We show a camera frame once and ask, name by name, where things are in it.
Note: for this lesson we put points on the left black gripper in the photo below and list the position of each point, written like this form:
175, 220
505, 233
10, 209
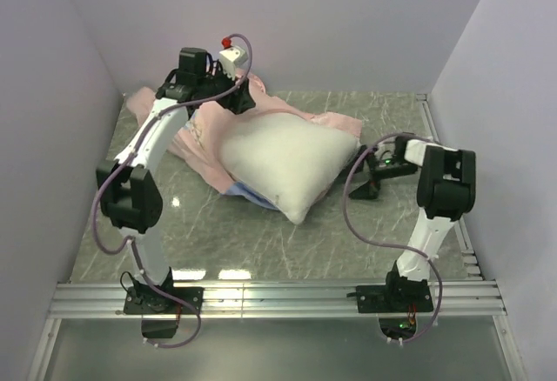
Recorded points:
238, 100

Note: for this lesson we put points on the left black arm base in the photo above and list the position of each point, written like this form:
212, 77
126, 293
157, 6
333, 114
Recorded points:
165, 302

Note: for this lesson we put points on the aluminium mounting rail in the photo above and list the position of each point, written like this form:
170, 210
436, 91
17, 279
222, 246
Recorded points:
290, 299

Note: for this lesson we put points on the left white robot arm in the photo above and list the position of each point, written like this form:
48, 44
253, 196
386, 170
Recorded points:
126, 190

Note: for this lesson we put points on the white pillow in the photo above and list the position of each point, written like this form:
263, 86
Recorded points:
283, 162

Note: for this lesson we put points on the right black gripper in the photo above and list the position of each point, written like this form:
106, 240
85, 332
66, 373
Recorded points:
371, 189

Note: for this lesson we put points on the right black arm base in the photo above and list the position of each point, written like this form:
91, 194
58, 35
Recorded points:
401, 303

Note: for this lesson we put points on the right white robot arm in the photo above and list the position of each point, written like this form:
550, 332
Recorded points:
414, 262

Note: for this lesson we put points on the side aluminium rail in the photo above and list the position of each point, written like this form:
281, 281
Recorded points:
450, 178

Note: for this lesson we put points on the pink cartoon pillowcase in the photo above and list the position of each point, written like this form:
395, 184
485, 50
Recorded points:
198, 142

